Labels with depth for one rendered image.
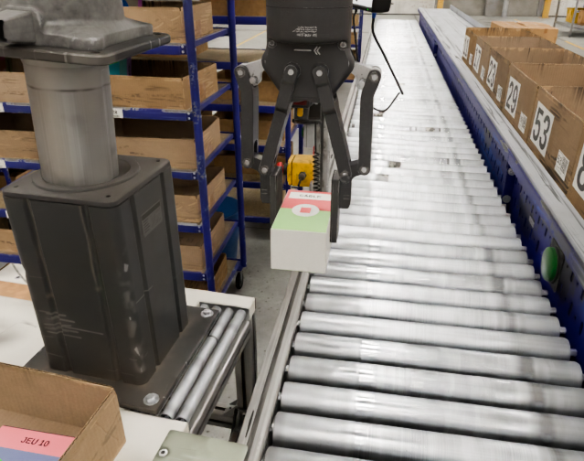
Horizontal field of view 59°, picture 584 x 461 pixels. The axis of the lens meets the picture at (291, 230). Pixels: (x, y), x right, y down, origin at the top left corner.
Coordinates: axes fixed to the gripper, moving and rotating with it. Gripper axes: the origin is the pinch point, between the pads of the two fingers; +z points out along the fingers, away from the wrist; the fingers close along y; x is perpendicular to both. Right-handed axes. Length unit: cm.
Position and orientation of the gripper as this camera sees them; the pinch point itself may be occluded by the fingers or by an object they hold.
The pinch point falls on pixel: (305, 207)
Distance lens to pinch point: 53.5
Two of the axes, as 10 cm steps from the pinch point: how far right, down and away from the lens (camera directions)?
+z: 0.0, 8.9, 4.5
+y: 9.9, 0.8, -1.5
